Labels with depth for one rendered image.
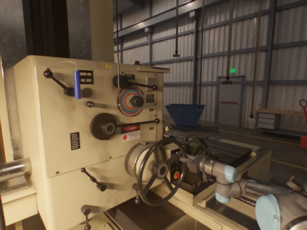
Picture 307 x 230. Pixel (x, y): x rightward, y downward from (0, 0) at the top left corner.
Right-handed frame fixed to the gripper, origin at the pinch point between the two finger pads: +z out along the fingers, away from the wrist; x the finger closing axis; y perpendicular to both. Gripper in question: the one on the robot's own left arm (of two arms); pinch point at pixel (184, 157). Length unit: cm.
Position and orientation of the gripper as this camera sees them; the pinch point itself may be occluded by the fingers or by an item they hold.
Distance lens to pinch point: 116.8
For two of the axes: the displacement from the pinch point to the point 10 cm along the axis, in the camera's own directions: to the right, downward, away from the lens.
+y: -1.4, -9.5, -2.8
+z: -6.7, -1.2, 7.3
